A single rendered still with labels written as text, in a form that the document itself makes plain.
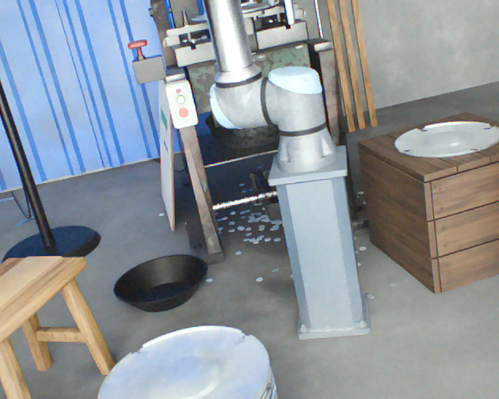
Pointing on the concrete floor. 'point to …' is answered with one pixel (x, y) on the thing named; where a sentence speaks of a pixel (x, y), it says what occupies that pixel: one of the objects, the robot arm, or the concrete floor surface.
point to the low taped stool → (15, 379)
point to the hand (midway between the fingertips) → (269, 1)
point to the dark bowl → (161, 282)
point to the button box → (179, 110)
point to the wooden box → (443, 207)
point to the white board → (166, 154)
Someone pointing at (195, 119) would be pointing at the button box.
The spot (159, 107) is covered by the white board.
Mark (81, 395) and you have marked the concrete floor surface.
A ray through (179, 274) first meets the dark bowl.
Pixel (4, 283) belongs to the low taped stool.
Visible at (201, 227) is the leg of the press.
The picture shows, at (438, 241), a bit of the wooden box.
